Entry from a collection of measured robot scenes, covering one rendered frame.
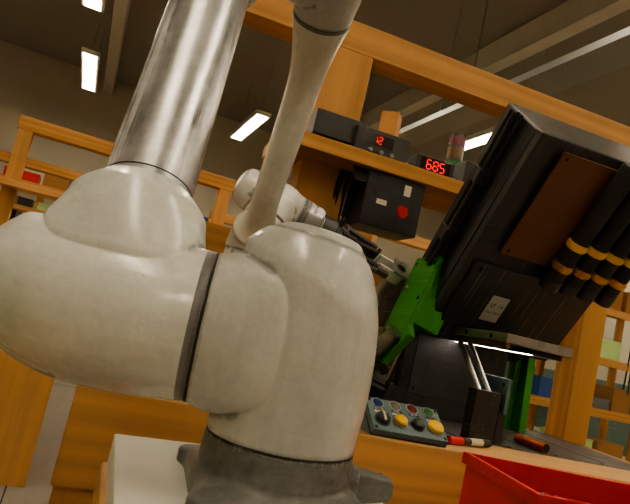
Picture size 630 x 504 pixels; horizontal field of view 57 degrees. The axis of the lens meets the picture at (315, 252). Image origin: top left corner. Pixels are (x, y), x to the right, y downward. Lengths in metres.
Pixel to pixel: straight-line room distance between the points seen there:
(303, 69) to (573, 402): 1.41
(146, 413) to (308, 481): 0.44
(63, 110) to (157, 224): 10.97
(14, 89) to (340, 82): 10.17
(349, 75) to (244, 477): 1.36
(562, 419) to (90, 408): 1.51
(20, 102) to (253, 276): 11.10
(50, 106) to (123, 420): 10.72
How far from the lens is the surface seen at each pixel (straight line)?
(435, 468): 1.12
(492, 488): 0.93
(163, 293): 0.54
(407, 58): 1.85
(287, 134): 1.10
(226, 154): 11.70
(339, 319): 0.55
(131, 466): 0.66
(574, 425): 2.09
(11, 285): 0.57
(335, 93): 1.72
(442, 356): 1.55
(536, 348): 1.26
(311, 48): 1.04
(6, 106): 11.59
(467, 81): 1.92
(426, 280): 1.34
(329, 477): 0.58
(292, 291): 0.54
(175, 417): 0.97
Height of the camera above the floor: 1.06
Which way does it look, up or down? 7 degrees up
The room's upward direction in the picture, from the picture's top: 13 degrees clockwise
